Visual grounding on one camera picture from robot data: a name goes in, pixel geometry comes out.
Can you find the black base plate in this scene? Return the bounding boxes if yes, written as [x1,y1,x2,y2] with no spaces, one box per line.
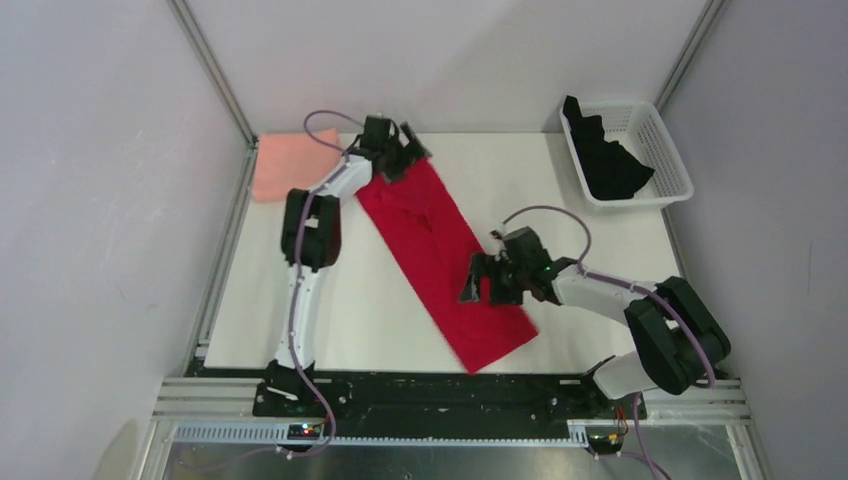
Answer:
[252,371,646,441]

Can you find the white plastic basket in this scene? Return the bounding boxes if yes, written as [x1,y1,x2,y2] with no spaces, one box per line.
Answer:
[559,100,694,212]

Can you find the grey slotted cable duct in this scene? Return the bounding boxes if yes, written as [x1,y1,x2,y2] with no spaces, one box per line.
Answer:
[172,423,591,448]

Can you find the left controller board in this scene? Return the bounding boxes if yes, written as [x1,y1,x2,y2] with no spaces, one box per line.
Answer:
[286,423,323,442]

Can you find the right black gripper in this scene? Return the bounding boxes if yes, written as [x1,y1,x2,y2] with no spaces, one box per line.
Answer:
[458,253,529,307]

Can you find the left aluminium frame post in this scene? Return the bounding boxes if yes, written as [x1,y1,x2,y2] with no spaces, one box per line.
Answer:
[165,0,258,148]

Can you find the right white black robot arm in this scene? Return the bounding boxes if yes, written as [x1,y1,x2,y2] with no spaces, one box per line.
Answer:
[459,227,731,418]

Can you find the right controller board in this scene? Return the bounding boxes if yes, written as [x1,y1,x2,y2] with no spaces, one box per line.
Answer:
[586,432,626,460]

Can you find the controller board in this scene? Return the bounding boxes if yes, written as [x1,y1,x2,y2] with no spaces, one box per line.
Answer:
[586,432,626,460]
[286,423,323,442]

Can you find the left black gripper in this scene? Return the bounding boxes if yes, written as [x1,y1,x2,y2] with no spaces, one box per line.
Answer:
[381,123,431,185]

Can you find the aluminium frame post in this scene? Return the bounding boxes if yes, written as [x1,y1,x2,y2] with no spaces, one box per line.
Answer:
[653,0,730,113]
[165,0,258,148]

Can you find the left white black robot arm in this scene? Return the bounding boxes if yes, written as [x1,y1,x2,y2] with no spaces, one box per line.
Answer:
[264,111,431,416]

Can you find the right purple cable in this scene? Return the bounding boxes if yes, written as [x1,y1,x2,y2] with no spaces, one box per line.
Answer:
[500,205,718,480]

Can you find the red t shirt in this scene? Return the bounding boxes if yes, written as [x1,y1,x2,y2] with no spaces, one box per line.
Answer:
[356,160,539,374]

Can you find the right aluminium frame post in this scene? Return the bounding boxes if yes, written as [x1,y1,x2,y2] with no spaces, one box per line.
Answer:
[653,0,730,113]

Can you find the folded pink t shirt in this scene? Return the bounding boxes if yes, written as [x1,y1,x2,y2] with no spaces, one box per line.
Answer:
[251,133,341,203]

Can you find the black t shirt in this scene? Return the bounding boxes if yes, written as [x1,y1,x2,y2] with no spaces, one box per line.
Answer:
[562,96,655,201]

